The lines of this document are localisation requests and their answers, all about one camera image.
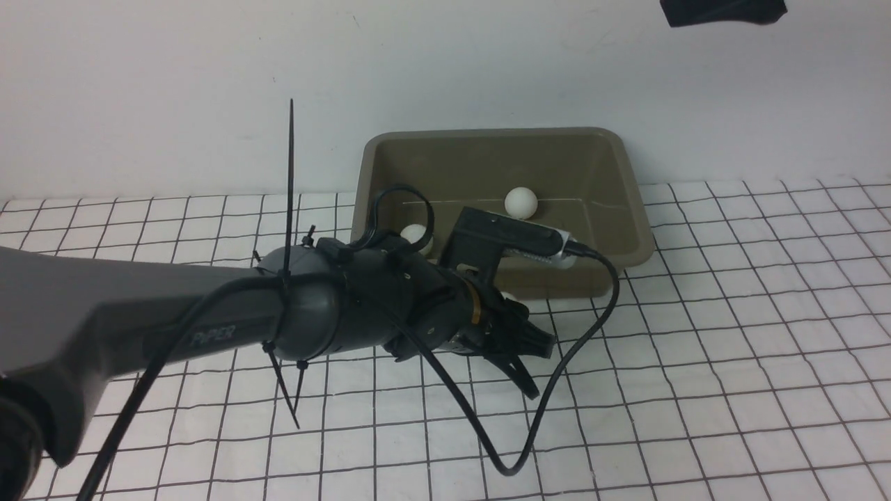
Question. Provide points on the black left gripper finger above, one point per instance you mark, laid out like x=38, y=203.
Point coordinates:
x=533, y=341
x=513, y=368

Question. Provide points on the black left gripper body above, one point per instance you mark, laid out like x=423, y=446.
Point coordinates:
x=483, y=322

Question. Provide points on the white printed ping-pong ball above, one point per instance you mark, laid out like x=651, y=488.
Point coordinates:
x=563, y=261

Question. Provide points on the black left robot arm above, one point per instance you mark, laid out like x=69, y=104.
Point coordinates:
x=70, y=326

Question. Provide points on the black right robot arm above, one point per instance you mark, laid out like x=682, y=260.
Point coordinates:
x=692, y=13

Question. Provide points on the olive plastic bin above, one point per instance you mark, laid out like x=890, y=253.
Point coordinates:
x=582, y=177

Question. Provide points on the white black-grid tablecloth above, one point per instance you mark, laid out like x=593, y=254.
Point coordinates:
x=748, y=359

